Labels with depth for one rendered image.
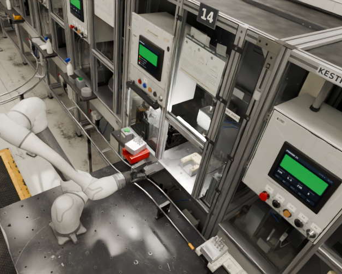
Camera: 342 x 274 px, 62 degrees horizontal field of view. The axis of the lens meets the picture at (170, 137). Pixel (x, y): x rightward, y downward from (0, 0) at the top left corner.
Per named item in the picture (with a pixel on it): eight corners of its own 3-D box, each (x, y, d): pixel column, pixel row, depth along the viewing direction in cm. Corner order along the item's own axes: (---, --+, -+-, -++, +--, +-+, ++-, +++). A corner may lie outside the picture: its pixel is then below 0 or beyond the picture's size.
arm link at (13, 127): (23, 138, 137) (37, 123, 147) (-14, 117, 132) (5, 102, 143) (14, 153, 144) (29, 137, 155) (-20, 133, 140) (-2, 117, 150)
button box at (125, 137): (119, 141, 221) (120, 129, 214) (128, 137, 225) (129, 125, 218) (125, 147, 217) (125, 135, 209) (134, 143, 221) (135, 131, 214)
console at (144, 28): (125, 79, 204) (128, 12, 175) (157, 71, 220) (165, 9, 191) (160, 109, 181) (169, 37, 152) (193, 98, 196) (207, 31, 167)
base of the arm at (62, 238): (61, 251, 172) (60, 246, 168) (48, 224, 184) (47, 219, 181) (89, 236, 182) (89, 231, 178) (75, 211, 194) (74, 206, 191)
